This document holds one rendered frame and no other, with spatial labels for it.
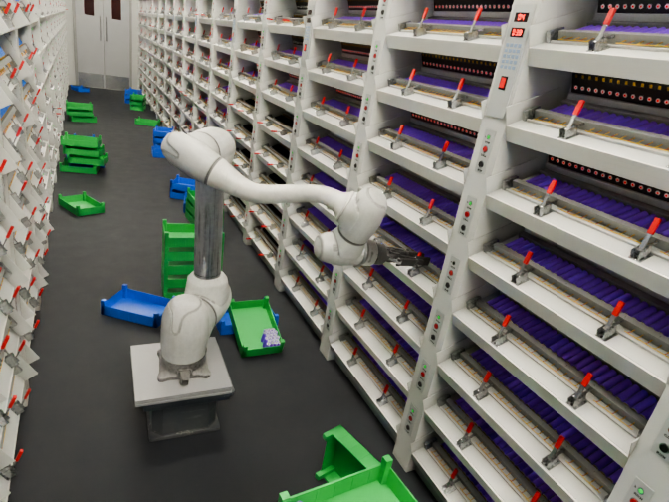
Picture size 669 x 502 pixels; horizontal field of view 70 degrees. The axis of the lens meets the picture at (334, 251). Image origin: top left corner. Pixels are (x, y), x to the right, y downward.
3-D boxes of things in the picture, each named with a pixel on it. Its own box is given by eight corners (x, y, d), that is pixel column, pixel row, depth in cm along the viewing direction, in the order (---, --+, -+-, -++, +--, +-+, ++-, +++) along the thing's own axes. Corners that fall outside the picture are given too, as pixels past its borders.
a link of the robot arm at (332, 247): (354, 274, 158) (374, 247, 150) (313, 270, 150) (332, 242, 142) (345, 249, 164) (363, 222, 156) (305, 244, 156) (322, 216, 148)
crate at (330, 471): (332, 467, 174) (314, 477, 169) (340, 424, 167) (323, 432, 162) (391, 531, 154) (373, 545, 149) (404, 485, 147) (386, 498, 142)
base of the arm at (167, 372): (157, 389, 164) (157, 376, 162) (156, 351, 183) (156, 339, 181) (212, 384, 171) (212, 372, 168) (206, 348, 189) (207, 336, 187)
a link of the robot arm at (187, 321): (151, 360, 170) (151, 306, 161) (175, 332, 186) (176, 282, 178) (195, 370, 168) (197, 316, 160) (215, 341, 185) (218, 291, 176)
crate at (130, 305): (101, 314, 240) (100, 300, 237) (123, 296, 258) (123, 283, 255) (156, 328, 236) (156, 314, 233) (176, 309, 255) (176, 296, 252)
